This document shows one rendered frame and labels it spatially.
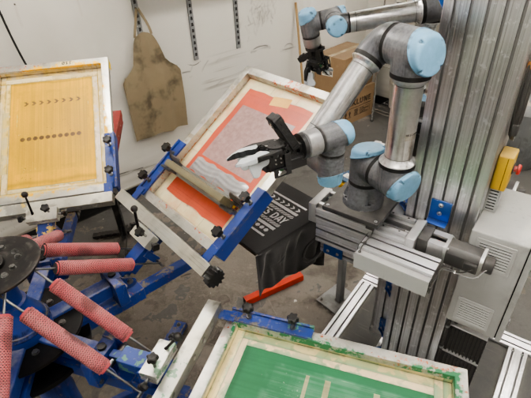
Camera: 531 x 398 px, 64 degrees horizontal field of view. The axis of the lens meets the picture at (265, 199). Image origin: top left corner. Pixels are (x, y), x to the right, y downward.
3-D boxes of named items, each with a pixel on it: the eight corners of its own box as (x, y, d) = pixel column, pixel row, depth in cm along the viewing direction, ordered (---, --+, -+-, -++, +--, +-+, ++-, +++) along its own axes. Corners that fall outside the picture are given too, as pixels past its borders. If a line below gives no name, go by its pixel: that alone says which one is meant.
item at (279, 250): (314, 251, 232) (316, 202, 214) (326, 259, 227) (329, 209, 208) (250, 295, 208) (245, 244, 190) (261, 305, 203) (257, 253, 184)
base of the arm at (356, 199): (389, 197, 162) (393, 174, 156) (372, 216, 152) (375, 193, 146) (353, 185, 170) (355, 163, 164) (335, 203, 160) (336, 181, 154)
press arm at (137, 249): (156, 233, 175) (148, 228, 171) (163, 240, 171) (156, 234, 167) (128, 267, 172) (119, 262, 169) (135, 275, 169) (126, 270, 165)
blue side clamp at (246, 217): (265, 193, 166) (256, 185, 161) (273, 199, 163) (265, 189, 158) (216, 255, 162) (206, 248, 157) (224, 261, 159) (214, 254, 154)
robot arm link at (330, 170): (325, 168, 134) (327, 137, 128) (348, 185, 126) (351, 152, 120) (305, 176, 131) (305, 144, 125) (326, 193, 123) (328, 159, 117)
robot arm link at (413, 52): (389, 179, 153) (412, 18, 122) (420, 199, 142) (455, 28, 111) (363, 189, 148) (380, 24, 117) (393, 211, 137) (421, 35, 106)
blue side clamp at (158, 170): (186, 147, 202) (178, 138, 196) (193, 151, 198) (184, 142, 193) (145, 197, 197) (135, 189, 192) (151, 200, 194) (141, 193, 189)
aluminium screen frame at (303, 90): (250, 71, 207) (246, 65, 204) (344, 102, 170) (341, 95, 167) (144, 197, 196) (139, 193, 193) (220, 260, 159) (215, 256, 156)
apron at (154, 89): (186, 122, 399) (166, 0, 339) (190, 124, 395) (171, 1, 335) (134, 140, 372) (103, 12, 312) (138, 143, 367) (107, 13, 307)
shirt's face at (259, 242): (270, 175, 237) (270, 174, 237) (329, 208, 210) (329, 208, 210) (199, 212, 212) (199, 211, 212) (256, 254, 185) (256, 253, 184)
